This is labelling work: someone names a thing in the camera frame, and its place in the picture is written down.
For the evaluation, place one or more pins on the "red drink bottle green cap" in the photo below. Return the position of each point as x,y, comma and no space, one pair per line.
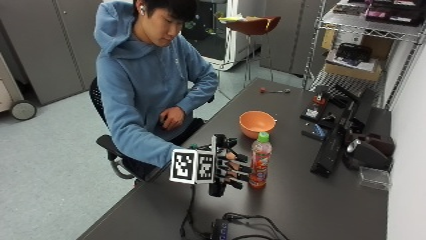
259,163

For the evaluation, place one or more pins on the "white cube of black markers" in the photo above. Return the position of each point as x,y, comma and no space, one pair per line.
191,166

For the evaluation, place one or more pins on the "orange plastic bowl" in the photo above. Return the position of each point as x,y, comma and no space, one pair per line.
257,122

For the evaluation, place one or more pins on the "person in blue hoodie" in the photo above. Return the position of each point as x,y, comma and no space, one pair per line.
137,86

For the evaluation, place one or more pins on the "black office chair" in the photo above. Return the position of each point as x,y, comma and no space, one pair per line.
106,146

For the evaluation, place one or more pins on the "small dark blue device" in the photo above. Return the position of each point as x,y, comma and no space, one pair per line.
315,131

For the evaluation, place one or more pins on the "long black stand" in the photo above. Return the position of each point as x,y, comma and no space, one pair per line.
330,150

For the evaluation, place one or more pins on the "red-tipped metal tool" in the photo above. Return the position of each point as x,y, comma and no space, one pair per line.
274,90

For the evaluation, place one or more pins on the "black tray with small parts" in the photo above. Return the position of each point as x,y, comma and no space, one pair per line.
315,108

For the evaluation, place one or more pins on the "black rounded device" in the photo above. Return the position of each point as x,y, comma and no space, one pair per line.
367,154

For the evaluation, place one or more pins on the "clear plastic box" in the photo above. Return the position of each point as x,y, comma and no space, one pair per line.
374,178

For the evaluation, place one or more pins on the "grey metal cabinet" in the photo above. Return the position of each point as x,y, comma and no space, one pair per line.
290,36
53,46

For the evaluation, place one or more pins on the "white earbud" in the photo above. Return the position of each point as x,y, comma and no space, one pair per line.
141,9

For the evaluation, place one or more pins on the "cart with grey wheel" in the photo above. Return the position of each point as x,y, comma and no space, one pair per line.
14,96

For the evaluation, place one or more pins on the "brown bar stool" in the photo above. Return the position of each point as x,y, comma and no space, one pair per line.
253,26

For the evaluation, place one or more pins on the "flat cardboard box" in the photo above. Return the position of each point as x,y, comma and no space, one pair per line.
352,70

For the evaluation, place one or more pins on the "black device on cardboard box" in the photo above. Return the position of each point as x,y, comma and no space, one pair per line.
352,53

